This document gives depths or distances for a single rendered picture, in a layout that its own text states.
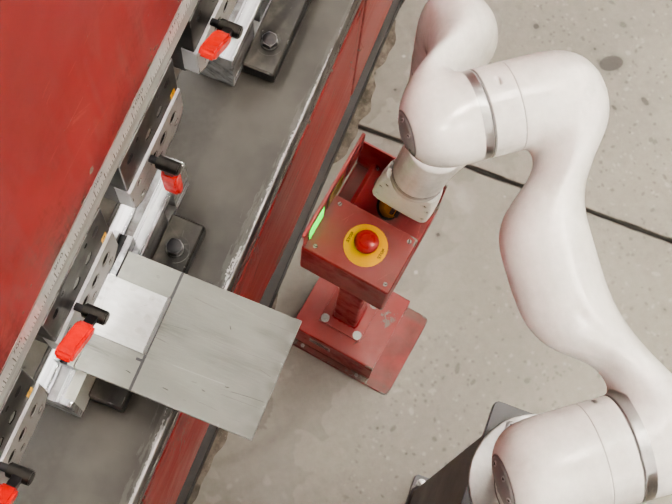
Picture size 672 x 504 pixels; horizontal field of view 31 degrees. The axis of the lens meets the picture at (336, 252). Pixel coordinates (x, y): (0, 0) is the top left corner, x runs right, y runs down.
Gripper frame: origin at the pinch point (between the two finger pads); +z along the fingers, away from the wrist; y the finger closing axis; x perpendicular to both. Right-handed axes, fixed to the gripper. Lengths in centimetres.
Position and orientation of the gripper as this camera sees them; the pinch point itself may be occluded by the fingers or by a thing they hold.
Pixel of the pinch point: (399, 205)
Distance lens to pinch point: 204.0
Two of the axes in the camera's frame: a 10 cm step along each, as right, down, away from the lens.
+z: -1.2, 2.3, 9.6
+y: 8.7, 5.0, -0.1
